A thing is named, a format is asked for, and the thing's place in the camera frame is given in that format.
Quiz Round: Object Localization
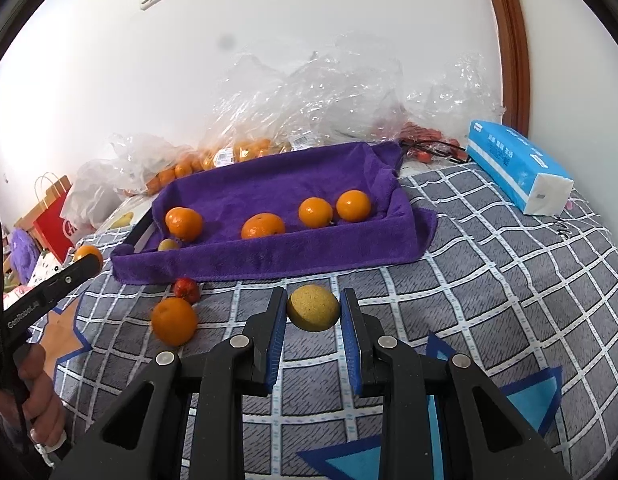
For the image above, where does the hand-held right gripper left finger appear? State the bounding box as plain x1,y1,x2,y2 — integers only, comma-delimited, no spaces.
49,287,288,480

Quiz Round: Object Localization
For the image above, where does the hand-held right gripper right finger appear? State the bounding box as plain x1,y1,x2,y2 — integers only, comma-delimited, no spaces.
339,287,572,480

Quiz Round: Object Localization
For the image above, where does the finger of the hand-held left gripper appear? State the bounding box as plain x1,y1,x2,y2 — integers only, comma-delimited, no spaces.
44,255,104,302

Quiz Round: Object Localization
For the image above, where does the speckled yellow fruit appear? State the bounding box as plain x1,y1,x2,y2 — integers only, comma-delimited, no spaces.
287,284,341,332

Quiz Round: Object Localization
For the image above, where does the black tray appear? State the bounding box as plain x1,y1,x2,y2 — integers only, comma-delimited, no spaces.
131,207,157,253

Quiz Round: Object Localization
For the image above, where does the mandarin orange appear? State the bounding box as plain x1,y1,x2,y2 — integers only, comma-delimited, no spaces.
240,212,286,240

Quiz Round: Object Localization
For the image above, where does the large round orange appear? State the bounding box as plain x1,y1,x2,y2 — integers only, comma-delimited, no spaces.
336,189,372,223

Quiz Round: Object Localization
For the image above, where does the purple towel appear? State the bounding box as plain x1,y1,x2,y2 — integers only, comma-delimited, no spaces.
110,141,438,283

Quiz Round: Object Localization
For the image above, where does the person's left hand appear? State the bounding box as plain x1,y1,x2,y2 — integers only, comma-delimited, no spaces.
16,345,68,456

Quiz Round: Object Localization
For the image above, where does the white dotted pouch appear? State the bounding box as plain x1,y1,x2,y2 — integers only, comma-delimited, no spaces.
31,252,64,286

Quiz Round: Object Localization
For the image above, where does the red paper bag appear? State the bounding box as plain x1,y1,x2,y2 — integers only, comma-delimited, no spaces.
14,172,77,263

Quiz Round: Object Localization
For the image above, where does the purple fluffy cloth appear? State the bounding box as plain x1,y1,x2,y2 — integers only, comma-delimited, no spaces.
9,228,42,283

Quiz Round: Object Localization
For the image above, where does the white plastic bag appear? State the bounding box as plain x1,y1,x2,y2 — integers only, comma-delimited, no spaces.
64,132,190,231

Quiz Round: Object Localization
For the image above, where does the small red fruit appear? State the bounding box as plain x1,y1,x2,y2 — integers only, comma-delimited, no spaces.
174,277,200,305

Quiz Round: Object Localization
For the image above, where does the orange with stem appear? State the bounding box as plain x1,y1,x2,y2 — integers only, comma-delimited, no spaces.
298,197,334,227

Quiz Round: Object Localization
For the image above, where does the bagged heap of mandarins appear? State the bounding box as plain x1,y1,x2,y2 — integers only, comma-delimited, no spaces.
139,157,204,196

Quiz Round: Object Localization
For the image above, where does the grey checkered bedsheet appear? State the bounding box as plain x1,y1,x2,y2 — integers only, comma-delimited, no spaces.
29,162,618,480

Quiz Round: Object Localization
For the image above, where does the bag of small yellow oranges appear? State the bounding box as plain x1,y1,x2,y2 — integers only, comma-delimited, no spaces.
199,137,294,171

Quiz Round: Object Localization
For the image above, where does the pile of red cherry tomatoes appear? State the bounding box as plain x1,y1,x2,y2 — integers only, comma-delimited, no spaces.
399,121,464,161

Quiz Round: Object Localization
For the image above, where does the blue tissue pack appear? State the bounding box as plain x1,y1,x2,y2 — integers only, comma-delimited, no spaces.
464,119,574,216

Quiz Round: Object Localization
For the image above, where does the clear crumpled plastic bag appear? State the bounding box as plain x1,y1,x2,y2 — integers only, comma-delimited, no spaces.
209,32,504,148

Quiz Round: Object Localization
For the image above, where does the brown wooden door frame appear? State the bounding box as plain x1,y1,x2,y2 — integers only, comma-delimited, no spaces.
479,0,532,138

